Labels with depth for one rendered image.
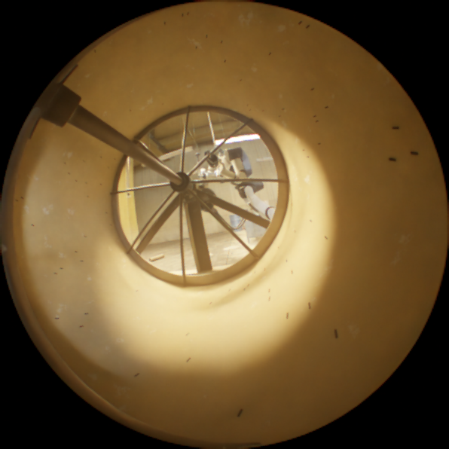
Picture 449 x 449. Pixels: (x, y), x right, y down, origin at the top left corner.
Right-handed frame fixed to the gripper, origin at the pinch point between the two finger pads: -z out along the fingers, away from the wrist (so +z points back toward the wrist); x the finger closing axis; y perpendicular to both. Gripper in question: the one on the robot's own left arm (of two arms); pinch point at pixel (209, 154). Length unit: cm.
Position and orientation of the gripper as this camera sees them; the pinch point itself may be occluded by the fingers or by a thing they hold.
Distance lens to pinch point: 109.2
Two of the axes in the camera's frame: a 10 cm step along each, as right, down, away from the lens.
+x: -7.1, -7.0, 0.3
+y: 7.0, -7.1, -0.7
